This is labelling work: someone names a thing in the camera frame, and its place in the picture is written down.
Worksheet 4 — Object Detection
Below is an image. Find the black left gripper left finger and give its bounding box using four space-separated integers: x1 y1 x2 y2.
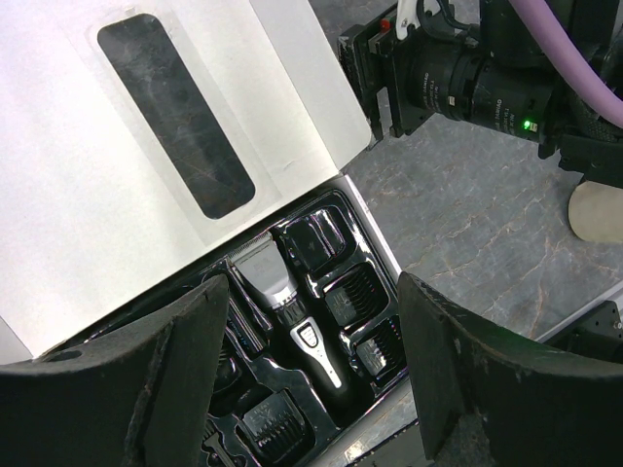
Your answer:
1 275 229 466

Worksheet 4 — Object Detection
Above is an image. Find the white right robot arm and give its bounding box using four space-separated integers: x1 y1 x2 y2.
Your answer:
338 1 622 466

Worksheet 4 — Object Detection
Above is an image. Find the black silver hair clipper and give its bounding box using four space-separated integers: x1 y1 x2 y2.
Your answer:
228 233 354 415

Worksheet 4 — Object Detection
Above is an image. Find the black comb guard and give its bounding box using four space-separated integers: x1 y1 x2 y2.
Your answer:
238 390 315 466
355 315 406 387
324 263 389 328

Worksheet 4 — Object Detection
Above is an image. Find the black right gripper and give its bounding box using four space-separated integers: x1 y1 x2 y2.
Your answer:
338 1 487 139

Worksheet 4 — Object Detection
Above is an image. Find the cream ceramic mug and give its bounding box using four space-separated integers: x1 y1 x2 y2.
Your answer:
568 181 623 243

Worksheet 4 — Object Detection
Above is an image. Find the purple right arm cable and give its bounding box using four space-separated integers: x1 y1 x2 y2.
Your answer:
508 0 623 130

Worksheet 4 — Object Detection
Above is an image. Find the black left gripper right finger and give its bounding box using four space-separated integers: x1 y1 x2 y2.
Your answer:
398 272 622 466

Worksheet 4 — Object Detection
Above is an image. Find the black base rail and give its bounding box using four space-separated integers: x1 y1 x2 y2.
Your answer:
550 301 622 364

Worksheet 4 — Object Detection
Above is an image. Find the black plastic tray insert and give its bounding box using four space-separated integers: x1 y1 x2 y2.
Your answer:
40 187 406 466

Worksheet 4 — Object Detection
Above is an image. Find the white cardboard box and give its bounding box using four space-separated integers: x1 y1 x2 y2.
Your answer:
1 1 399 369

